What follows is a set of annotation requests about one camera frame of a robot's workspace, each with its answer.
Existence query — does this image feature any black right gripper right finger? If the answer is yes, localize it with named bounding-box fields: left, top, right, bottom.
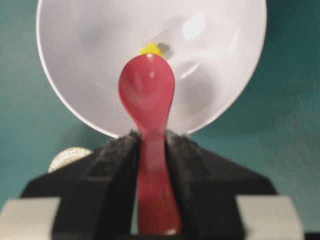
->
left=165, top=131, right=277, bottom=240

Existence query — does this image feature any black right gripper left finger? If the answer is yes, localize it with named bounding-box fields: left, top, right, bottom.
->
left=21, top=132, right=140, bottom=240

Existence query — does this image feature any red plastic spoon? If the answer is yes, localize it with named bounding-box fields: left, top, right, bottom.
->
left=118, top=53, right=182, bottom=235

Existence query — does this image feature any yellow hexagonal prism block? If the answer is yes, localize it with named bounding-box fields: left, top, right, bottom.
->
left=139, top=42, right=163, bottom=57

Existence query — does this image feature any white round bowl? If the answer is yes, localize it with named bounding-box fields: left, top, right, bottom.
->
left=36, top=0, right=267, bottom=138

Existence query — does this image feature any speckled egg-shaped dish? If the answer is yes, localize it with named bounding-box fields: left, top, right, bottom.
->
left=48, top=147, right=93, bottom=173

